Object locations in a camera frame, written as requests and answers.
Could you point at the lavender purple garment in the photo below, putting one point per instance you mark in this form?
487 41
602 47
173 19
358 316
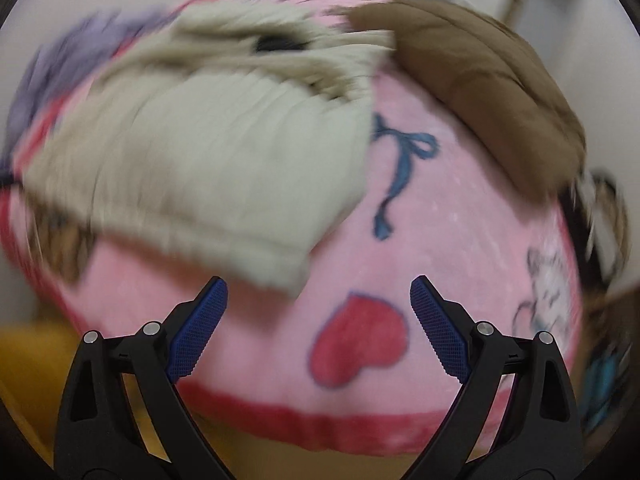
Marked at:
59 66

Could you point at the brown puffer jacket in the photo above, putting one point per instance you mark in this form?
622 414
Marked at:
494 81

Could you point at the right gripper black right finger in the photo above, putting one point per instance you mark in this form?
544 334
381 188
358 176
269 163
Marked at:
539 435

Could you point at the pink cartoon print blanket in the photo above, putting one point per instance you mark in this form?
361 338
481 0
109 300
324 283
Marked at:
343 365

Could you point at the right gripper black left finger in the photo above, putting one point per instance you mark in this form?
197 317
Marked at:
97 436

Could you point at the cream quilted jacket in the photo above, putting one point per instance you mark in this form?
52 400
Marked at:
235 138

